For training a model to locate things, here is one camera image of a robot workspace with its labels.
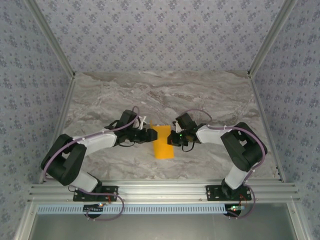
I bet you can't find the yellow paper sheet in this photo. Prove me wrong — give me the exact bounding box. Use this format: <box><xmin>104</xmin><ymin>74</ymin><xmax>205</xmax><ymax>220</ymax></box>
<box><xmin>149</xmin><ymin>119</ymin><xmax>175</xmax><ymax>160</ymax></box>

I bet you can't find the small controller circuit board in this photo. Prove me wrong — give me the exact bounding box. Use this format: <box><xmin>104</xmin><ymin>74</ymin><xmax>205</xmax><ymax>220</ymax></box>
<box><xmin>83</xmin><ymin>203</ymin><xmax>105</xmax><ymax>214</ymax></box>
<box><xmin>226</xmin><ymin>204</ymin><xmax>245</xmax><ymax>214</ymax></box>

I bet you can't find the grey metal tray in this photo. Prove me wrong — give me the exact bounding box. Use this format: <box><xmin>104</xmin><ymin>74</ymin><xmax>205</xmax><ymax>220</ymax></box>
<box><xmin>29</xmin><ymin>203</ymin><xmax>298</xmax><ymax>240</ymax></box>

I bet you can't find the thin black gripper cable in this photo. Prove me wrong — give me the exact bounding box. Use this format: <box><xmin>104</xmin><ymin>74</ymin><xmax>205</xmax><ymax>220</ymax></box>
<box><xmin>181</xmin><ymin>141</ymin><xmax>197</xmax><ymax>154</ymax></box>

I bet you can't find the aluminium frame cross beam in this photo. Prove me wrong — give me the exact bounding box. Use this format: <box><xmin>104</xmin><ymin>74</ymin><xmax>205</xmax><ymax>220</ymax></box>
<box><xmin>27</xmin><ymin>178</ymin><xmax>301</xmax><ymax>204</ymax></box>

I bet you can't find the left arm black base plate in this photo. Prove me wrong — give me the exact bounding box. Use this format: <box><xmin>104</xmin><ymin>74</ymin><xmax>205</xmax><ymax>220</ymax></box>
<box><xmin>72</xmin><ymin>185</ymin><xmax>120</xmax><ymax>202</ymax></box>

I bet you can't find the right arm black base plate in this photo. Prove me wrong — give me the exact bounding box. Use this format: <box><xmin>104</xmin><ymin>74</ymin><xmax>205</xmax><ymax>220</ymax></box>
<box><xmin>205</xmin><ymin>184</ymin><xmax>252</xmax><ymax>202</ymax></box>

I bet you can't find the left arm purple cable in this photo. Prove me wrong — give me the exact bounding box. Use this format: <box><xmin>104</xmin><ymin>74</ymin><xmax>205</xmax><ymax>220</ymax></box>
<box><xmin>41</xmin><ymin>106</ymin><xmax>126</xmax><ymax>223</ymax></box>

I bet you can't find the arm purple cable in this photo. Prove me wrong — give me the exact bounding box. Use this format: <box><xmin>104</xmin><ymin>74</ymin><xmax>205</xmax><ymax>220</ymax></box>
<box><xmin>41</xmin><ymin>106</ymin><xmax>126</xmax><ymax>223</ymax></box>
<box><xmin>186</xmin><ymin>108</ymin><xmax>269</xmax><ymax>221</ymax></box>

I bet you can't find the aluminium table side rail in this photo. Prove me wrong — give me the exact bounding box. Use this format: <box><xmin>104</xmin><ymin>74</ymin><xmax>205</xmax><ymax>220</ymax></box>
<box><xmin>247</xmin><ymin>74</ymin><xmax>287</xmax><ymax>183</ymax></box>
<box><xmin>37</xmin><ymin>74</ymin><xmax>77</xmax><ymax>185</ymax></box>

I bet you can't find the pale slotted cable duct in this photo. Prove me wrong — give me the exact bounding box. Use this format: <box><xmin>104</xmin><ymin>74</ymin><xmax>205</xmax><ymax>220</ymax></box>
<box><xmin>37</xmin><ymin>204</ymin><xmax>230</xmax><ymax>215</ymax></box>

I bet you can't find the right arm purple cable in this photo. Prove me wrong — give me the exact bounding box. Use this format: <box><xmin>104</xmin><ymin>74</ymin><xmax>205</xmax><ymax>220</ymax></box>
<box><xmin>186</xmin><ymin>108</ymin><xmax>269</xmax><ymax>221</ymax></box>

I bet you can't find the aluminium frame corner post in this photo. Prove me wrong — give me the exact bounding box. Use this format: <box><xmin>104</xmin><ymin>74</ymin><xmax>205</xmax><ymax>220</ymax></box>
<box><xmin>246</xmin><ymin>0</ymin><xmax>300</xmax><ymax>79</ymax></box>
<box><xmin>23</xmin><ymin>0</ymin><xmax>77</xmax><ymax>80</ymax></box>

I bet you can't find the aluminium tray side rail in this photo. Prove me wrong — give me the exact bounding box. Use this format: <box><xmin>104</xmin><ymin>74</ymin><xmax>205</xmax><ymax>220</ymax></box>
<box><xmin>287</xmin><ymin>199</ymin><xmax>311</xmax><ymax>240</ymax></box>
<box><xmin>15</xmin><ymin>199</ymin><xmax>38</xmax><ymax>240</ymax></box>

